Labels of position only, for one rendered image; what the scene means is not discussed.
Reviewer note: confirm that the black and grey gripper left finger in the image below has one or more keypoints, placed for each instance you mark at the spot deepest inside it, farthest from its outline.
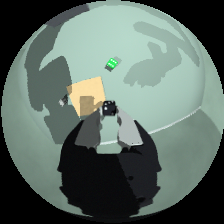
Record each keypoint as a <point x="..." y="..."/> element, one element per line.
<point x="85" y="135"/>

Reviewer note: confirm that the green die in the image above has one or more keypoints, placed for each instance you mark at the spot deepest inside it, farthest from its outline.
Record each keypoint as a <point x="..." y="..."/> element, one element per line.
<point x="112" y="63"/>

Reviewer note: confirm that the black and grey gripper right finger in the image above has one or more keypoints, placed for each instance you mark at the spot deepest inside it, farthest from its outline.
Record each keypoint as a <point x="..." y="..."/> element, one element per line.
<point x="132" y="135"/>

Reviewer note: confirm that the white die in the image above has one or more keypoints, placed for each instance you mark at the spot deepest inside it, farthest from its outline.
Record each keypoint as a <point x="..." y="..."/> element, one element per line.
<point x="62" y="101"/>

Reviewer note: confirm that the black die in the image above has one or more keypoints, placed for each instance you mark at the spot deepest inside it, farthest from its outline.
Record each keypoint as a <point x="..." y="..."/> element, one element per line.
<point x="109" y="108"/>

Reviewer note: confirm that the tan flat mat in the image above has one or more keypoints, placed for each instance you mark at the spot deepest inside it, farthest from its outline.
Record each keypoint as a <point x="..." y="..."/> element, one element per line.
<point x="87" y="96"/>

